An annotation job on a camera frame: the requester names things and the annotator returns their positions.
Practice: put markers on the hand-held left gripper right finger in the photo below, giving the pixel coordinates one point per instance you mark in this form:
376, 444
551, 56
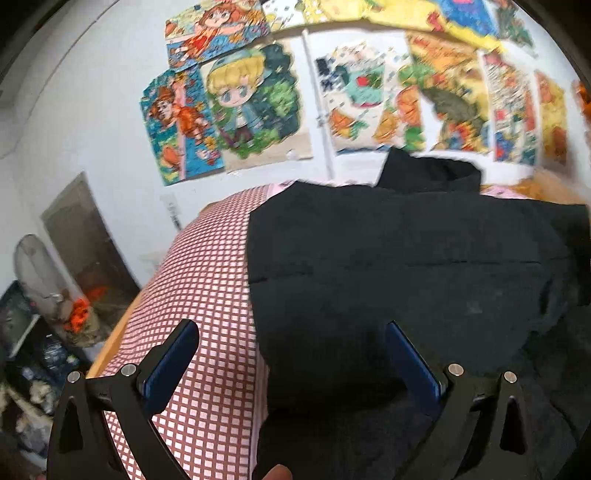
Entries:
413, 369

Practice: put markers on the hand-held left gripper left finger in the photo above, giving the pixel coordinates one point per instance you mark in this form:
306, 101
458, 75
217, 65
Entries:
167, 369

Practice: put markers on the black jacket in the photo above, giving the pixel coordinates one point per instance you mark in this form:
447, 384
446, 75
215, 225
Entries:
369, 258

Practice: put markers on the person's left hand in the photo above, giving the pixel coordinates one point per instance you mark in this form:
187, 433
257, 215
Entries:
278, 473

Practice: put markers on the red checked bed sheet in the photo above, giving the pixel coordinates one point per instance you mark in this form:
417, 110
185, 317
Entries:
207, 286

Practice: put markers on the orange toy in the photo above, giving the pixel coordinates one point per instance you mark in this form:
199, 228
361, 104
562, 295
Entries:
77, 314

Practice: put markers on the grey metal door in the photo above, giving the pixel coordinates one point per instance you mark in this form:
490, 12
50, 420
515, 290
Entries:
87, 240

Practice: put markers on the standing fan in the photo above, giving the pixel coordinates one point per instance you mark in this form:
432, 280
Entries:
37, 272

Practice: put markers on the blue orange-haired girl poster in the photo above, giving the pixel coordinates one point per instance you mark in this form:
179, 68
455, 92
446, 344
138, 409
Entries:
175, 124

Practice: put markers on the city and horse poster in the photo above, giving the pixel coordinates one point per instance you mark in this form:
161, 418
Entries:
510, 110

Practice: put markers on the fruit drink poster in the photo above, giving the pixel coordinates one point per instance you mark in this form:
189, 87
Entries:
364, 97

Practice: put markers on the landscape field poster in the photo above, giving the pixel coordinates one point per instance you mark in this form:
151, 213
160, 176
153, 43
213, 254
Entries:
448, 92

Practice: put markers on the blond boy poster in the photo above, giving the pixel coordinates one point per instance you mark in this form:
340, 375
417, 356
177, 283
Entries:
249, 101

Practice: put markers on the bear poster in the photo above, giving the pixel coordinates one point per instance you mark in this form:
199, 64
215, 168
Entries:
551, 120

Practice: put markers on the flying orange-haired girl poster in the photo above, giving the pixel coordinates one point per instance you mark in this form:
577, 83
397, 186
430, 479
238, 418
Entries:
212, 32

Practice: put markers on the pink jellyfish poster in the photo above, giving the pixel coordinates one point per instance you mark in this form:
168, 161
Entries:
466, 18

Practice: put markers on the fish and beach poster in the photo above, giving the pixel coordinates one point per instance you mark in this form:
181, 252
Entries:
378, 11

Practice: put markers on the red-haired figure poster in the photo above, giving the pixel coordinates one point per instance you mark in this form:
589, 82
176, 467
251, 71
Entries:
515, 23

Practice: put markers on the pineapple poster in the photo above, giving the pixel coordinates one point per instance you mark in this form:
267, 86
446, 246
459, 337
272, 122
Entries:
291, 11

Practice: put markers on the wooden bed frame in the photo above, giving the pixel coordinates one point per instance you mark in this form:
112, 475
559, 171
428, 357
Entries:
115, 332

